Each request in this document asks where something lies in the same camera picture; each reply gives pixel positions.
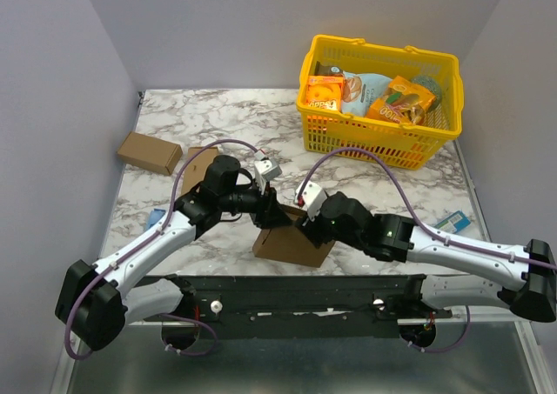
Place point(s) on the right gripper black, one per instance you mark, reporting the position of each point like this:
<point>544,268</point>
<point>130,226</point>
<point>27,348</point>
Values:
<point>314,227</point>

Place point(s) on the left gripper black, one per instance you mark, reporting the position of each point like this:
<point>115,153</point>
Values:
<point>269,213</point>

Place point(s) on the cardboard box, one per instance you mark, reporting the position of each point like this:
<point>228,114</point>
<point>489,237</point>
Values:
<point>195,171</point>
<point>289,245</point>
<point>150,153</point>

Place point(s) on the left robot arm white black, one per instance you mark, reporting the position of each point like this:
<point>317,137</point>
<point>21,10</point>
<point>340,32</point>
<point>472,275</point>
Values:
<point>97,300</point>

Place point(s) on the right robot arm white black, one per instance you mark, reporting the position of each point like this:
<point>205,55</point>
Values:
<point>519,278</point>

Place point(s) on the folded cardboard box upright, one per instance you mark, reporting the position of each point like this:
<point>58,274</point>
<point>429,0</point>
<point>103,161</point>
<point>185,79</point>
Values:
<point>195,171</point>

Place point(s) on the blue box right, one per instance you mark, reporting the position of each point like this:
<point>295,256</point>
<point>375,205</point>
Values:
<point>454,223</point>

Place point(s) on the blue box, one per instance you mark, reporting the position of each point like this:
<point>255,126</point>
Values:
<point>154,217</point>
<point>454,223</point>

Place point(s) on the blue box left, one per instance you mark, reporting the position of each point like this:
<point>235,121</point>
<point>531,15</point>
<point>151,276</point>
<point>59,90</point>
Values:
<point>154,217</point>

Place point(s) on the orange Daddy snack box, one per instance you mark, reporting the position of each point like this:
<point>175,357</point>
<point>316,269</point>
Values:
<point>324,92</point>

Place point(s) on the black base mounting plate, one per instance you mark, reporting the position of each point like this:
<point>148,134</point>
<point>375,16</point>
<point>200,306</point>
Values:
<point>298,307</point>

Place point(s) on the light blue snack bag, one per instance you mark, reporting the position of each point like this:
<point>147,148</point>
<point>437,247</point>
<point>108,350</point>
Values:
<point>360,91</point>

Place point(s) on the yellow plastic shopping basket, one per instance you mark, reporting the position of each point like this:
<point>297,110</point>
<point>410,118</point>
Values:
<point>399,145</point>

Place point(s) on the orange snack bag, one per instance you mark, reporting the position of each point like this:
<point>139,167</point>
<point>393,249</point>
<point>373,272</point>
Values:
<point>403,102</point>

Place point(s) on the dark brown snack packet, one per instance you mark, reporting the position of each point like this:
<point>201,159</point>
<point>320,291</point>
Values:
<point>328,70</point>

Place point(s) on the green scouring pad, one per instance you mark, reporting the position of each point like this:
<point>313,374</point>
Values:
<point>432,85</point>

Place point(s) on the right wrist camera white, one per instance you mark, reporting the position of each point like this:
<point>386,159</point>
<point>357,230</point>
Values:
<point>310,198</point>

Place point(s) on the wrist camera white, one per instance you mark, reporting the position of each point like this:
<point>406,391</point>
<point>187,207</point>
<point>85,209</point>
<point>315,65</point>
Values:
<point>265,171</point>
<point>310,198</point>

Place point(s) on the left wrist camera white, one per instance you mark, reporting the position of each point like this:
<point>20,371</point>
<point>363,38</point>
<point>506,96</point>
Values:
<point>265,171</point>

